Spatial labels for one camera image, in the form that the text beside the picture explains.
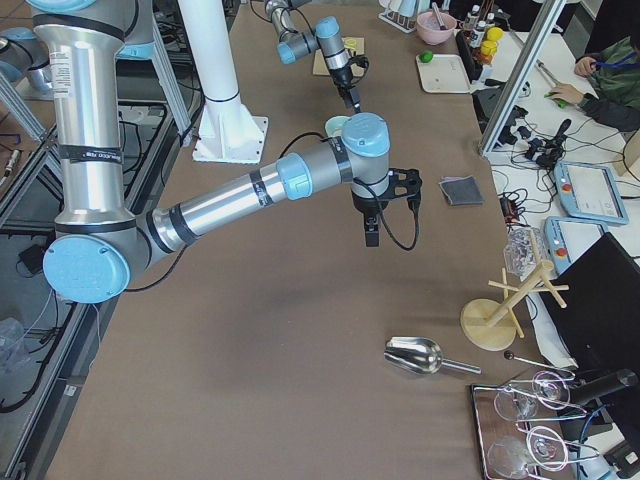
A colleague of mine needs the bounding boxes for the pink mixing bowl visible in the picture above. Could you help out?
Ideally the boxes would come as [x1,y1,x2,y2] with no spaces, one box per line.
[416,11,457,45]

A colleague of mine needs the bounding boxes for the upper wine glass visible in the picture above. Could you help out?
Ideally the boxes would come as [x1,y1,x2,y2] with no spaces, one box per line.
[494,371,570,421]

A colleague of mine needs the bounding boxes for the person in green jacket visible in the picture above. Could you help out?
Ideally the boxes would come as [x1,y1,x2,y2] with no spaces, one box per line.
[547,29,639,132]

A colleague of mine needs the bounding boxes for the clear cut glass cup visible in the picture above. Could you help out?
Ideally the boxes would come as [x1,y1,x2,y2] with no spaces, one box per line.
[503,227,549,277]

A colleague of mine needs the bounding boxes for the lower wine glass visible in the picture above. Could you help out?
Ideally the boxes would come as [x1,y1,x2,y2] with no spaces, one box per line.
[487,426,569,479]

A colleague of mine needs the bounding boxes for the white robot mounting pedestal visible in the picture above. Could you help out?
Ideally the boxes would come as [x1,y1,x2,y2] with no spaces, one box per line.
[179,0,268,164]

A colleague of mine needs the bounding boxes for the blue teach pendant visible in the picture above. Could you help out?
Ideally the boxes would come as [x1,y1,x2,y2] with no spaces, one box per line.
[554,161,629,225]
[544,216,609,274]

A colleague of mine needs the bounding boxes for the light green bowl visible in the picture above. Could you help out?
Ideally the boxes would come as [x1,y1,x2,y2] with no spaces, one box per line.
[324,115,350,137]

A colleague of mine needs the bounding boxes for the grey folded cloth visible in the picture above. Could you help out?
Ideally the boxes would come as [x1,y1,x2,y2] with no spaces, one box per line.
[439,176,484,206]

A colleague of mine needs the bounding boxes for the upper blue teach pendant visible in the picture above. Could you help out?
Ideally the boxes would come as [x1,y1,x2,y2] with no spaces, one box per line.
[554,161,629,225]

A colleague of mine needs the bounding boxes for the bamboo cutting board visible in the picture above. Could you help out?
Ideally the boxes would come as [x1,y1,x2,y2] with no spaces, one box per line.
[312,36,365,78]

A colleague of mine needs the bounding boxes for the lower blue teach pendant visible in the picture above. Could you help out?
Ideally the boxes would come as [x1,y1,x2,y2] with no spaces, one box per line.
[544,216,609,274]

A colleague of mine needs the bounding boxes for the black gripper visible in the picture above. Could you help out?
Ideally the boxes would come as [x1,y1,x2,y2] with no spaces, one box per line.
[351,168,421,247]
[330,64,361,113]

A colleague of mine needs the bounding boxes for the black wine glass rack tray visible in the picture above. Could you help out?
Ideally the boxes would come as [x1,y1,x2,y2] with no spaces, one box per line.
[470,384,619,479]

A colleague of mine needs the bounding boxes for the black laptop monitor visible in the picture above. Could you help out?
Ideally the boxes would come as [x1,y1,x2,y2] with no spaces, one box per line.
[541,233,639,372]

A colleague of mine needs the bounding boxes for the wooden mug tree stand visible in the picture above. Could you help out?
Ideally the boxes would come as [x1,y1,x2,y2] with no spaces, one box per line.
[460,228,569,351]

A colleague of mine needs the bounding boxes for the cream tray with bear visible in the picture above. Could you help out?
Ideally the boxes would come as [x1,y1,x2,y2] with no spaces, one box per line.
[415,54,471,94]

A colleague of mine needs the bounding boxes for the stainless steel scoop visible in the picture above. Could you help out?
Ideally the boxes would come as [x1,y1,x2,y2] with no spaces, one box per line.
[383,336,482,375]

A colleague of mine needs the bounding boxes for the aluminium frame post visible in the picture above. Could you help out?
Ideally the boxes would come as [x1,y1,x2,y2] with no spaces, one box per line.
[478,0,566,157]

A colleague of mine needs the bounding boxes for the green lime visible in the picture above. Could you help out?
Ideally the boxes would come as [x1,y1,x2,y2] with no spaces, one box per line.
[420,50,434,63]

